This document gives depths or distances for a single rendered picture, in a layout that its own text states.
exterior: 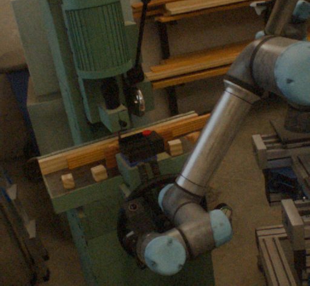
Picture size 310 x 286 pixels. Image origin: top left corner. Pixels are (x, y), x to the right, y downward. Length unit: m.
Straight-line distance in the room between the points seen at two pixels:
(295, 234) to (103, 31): 0.82
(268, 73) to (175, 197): 0.36
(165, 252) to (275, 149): 0.97
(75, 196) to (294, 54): 0.82
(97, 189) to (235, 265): 1.15
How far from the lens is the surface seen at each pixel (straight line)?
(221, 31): 4.12
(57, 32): 1.60
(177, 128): 1.61
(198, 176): 1.02
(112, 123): 1.47
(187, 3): 3.49
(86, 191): 1.41
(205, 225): 0.94
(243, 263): 2.39
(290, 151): 1.78
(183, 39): 4.01
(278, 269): 2.01
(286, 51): 0.90
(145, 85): 1.69
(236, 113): 1.00
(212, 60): 3.65
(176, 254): 0.90
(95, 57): 1.38
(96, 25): 1.36
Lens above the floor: 1.56
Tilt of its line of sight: 23 degrees down
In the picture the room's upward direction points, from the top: 9 degrees counter-clockwise
